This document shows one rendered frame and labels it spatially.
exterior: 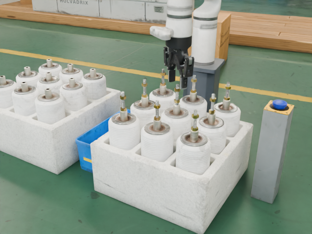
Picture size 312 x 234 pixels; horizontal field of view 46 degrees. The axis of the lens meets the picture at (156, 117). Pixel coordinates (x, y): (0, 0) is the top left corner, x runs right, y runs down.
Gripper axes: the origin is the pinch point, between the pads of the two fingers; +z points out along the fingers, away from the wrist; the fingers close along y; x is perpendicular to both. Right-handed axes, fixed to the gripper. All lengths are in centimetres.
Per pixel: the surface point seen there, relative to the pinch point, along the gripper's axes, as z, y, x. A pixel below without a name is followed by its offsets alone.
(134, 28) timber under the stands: 32, 192, -72
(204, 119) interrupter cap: 10.6, -7.9, -5.3
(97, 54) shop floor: 36, 150, -25
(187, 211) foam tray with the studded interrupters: 29.3, -22.5, 9.0
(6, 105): 17, 46, 46
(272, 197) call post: 33.1, -25.2, -20.3
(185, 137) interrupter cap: 10.5, -14.4, 5.7
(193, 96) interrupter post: 8.9, 5.3, -9.6
